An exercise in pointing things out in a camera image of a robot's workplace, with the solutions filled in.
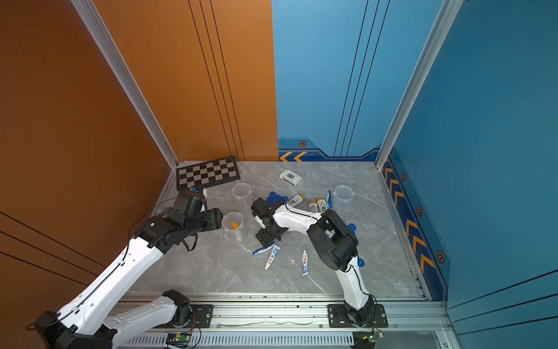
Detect clear cup back left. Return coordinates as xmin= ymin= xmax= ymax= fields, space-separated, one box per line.
xmin=232 ymin=183 xmax=253 ymax=215

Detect aluminium rail frame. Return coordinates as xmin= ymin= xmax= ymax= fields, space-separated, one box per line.
xmin=99 ymin=291 xmax=463 ymax=349

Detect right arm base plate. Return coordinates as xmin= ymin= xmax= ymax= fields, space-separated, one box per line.
xmin=327 ymin=304 xmax=389 ymax=329

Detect white bottle upright left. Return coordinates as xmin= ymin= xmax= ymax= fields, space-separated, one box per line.
xmin=307 ymin=201 xmax=319 ymax=213

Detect silver metal cylinder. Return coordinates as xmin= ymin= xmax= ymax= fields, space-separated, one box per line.
xmin=150 ymin=249 xmax=164 ymax=263

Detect clear cup right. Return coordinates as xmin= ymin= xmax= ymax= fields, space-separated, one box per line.
xmin=333 ymin=185 xmax=354 ymax=214

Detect left green circuit board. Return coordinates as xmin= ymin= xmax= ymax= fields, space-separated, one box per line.
xmin=165 ymin=332 xmax=192 ymax=348

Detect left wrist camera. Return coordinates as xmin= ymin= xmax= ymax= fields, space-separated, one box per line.
xmin=184 ymin=185 xmax=208 ymax=211

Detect white bottle yellow cap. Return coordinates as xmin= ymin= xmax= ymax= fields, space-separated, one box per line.
xmin=286 ymin=193 xmax=305 ymax=207

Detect white bottle upright right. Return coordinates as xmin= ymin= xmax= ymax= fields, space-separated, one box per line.
xmin=316 ymin=197 xmax=329 ymax=213

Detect toothpaste tube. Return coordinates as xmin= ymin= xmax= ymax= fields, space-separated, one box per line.
xmin=264 ymin=245 xmax=280 ymax=270
xmin=302 ymin=250 xmax=309 ymax=276

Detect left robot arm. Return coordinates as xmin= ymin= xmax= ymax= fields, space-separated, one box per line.
xmin=27 ymin=208 xmax=223 ymax=348

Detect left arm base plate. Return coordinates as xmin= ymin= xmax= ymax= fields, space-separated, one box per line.
xmin=155 ymin=304 xmax=214 ymax=330

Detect green circuit board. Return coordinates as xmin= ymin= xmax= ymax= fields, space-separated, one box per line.
xmin=351 ymin=331 xmax=384 ymax=349
xmin=165 ymin=332 xmax=192 ymax=348

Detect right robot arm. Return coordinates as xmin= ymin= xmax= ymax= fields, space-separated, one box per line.
xmin=251 ymin=198 xmax=378 ymax=327

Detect right green circuit board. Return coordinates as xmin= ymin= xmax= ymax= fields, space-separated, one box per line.
xmin=351 ymin=331 xmax=384 ymax=349

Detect clear plastic cup front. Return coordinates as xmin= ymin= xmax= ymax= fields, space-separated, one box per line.
xmin=222 ymin=212 xmax=244 ymax=241

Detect white bottle upright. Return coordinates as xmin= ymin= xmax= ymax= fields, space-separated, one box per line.
xmin=307 ymin=201 xmax=319 ymax=213
xmin=316 ymin=197 xmax=329 ymax=213

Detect black white checkerboard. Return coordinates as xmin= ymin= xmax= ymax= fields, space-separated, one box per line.
xmin=176 ymin=156 xmax=241 ymax=190

